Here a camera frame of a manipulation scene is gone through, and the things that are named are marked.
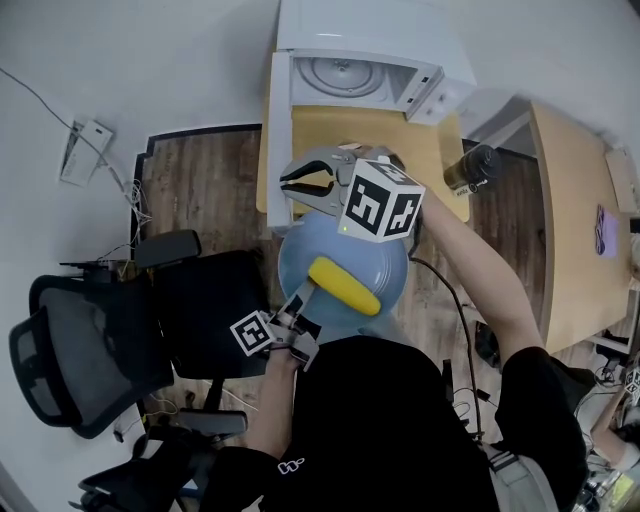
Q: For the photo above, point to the dark water bottle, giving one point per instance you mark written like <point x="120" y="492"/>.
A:
<point x="475" y="162"/>

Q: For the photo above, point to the black mesh office chair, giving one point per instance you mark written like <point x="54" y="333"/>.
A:
<point x="150" y="475"/>
<point x="90" y="350"/>

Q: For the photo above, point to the purple garment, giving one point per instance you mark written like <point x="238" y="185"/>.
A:
<point x="607" y="235"/>

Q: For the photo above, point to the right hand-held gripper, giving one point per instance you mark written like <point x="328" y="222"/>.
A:
<point x="380" y="200"/>

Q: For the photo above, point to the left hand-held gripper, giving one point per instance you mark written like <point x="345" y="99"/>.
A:
<point x="250" y="332"/>

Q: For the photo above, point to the gray sling bag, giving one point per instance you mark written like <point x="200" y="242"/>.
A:
<point x="520" y="485"/>

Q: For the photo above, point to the black bag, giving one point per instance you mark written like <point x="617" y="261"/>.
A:
<point x="487" y="345"/>

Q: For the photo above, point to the person's left forearm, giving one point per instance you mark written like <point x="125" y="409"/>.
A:
<point x="272" y="405"/>

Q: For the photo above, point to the large wooden desk white legs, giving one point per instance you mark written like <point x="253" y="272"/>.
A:
<point x="570" y="225"/>

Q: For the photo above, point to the white microwave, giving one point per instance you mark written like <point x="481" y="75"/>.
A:
<point x="375" y="25"/>

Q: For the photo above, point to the person's right forearm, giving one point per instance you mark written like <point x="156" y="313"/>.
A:
<point x="480" y="270"/>

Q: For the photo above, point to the black router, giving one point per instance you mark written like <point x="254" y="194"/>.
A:
<point x="100" y="265"/>

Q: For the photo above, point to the yellow corn cob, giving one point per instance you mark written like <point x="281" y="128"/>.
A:
<point x="345" y="287"/>

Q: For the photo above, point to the white wall box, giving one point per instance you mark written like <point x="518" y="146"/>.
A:
<point x="82" y="155"/>

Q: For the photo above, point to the small wooden table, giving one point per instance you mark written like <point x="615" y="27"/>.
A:
<point x="350" y="127"/>

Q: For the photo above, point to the person's black shirt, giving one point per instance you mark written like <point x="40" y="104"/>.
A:
<point x="380" y="425"/>

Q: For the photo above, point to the blue plate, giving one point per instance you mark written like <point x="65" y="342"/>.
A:
<point x="300" y="260"/>

